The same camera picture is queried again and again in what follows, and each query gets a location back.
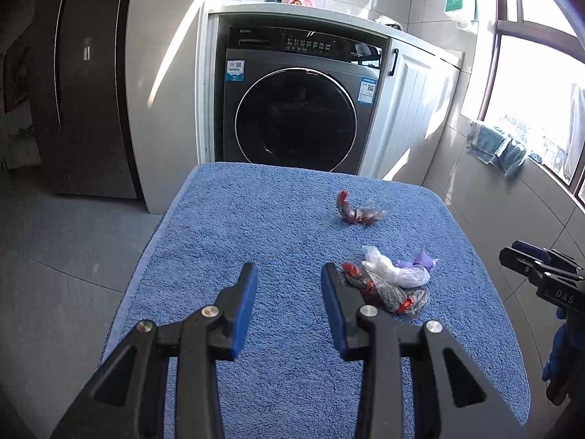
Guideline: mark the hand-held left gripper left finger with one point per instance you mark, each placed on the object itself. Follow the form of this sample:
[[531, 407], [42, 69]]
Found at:
[[242, 311]]

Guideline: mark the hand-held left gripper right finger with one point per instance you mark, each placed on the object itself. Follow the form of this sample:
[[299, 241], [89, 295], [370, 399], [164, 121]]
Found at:
[[333, 311]]

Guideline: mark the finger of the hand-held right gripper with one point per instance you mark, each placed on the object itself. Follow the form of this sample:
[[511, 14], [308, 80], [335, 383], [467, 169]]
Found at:
[[521, 263], [530, 249]]

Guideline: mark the clear wrapper with red print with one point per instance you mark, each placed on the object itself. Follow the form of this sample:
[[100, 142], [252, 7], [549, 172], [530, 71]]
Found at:
[[356, 279], [397, 299]]

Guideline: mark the white plastic bag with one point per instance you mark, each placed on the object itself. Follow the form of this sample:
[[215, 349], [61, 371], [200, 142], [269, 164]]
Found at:
[[397, 272]]

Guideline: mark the purple wrapper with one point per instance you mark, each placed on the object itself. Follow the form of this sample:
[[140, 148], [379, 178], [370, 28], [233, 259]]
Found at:
[[418, 261]]

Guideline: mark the twisted red clear wrapper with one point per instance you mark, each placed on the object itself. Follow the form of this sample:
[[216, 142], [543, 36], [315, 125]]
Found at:
[[354, 212]]

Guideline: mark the person's right hand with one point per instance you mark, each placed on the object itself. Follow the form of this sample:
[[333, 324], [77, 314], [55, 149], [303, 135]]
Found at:
[[560, 347]]

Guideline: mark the blue terry towel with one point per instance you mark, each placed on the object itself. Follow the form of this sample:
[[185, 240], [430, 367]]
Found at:
[[274, 238]]

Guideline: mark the blue denim cloth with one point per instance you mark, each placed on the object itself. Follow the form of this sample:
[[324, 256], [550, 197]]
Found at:
[[498, 148]]

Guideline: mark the white base cabinet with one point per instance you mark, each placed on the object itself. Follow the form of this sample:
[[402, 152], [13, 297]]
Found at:
[[411, 114]]

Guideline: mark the grey front-load washing machine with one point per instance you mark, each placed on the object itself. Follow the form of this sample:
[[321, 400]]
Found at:
[[297, 119]]

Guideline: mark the dark refrigerator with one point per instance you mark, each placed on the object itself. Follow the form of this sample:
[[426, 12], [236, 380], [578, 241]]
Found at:
[[91, 100]]

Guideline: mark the crumpled white cloth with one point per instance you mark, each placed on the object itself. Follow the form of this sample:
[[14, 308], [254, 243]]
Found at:
[[388, 22]]

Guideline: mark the white countertop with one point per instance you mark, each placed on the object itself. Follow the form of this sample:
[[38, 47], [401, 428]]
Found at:
[[347, 13]]

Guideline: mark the brown window frame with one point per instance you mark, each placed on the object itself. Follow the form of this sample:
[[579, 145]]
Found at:
[[496, 55]]

